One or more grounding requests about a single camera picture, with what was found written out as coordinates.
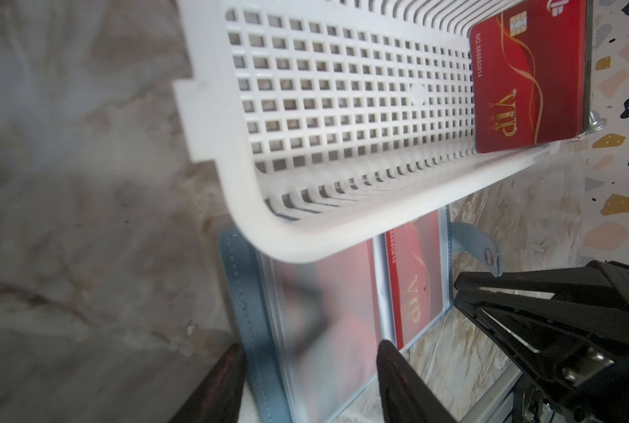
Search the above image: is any white plastic mesh basket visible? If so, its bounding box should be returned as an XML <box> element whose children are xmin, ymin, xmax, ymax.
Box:
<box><xmin>173</xmin><ymin>1</ymin><xmax>559</xmax><ymax>264</ymax></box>

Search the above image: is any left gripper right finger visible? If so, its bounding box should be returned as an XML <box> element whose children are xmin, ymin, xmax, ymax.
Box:
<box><xmin>376</xmin><ymin>339</ymin><xmax>456</xmax><ymax>423</ymax></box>

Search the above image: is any stack of red cards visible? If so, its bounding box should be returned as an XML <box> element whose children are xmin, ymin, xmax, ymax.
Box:
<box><xmin>469</xmin><ymin>0</ymin><xmax>593</xmax><ymax>153</ymax></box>

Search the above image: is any small silver metal object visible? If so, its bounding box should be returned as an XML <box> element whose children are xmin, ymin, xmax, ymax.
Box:
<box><xmin>586</xmin><ymin>110</ymin><xmax>607</xmax><ymax>135</ymax></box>

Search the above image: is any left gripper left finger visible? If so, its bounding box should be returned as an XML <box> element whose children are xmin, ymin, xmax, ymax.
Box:
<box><xmin>170</xmin><ymin>343</ymin><xmax>248</xmax><ymax>423</ymax></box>

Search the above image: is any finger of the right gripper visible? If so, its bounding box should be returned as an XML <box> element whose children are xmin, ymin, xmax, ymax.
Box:
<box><xmin>455</xmin><ymin>260</ymin><xmax>629</xmax><ymax>422</ymax></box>

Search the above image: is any red VIP credit card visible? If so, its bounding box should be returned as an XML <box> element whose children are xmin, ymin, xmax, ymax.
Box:
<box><xmin>273</xmin><ymin>241</ymin><xmax>381</xmax><ymax>422</ymax></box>
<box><xmin>385</xmin><ymin>211</ymin><xmax>448</xmax><ymax>351</ymax></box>

